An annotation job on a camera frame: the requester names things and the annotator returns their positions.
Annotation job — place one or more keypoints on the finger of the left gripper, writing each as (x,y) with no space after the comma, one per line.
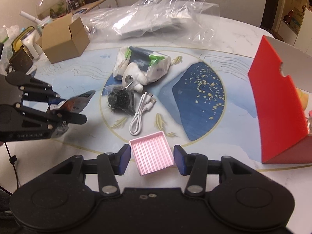
(30,88)
(32,118)

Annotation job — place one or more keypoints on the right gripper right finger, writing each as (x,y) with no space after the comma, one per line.
(195,166)

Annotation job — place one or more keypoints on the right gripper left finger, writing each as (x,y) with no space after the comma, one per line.
(110,165)

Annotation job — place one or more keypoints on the pink ridged tray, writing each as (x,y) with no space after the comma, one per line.
(152,153)

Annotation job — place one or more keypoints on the bag of black screws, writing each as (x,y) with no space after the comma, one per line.
(120,98)

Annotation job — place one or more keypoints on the white plush toy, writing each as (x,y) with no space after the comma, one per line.
(134,78)

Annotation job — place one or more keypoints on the white green package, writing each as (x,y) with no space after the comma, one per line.
(153,64)

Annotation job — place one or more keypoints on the red white storage box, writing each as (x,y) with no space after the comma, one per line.
(279,72)

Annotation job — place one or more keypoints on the yellow spotted squishy toy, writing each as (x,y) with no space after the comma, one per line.
(303,97)

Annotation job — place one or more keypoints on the dark brown mug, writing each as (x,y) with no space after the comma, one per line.
(20,61)

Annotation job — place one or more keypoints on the white handheld appliance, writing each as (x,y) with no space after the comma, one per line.
(29,42)

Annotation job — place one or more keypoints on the brown cardboard box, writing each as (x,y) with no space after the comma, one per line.
(63,39)

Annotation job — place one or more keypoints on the wooden side shelf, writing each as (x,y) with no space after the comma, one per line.
(100,4)

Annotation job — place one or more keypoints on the large clear plastic bag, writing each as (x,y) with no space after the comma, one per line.
(181,21)

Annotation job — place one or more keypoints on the white cabinet with shelves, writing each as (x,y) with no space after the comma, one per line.
(295,24)

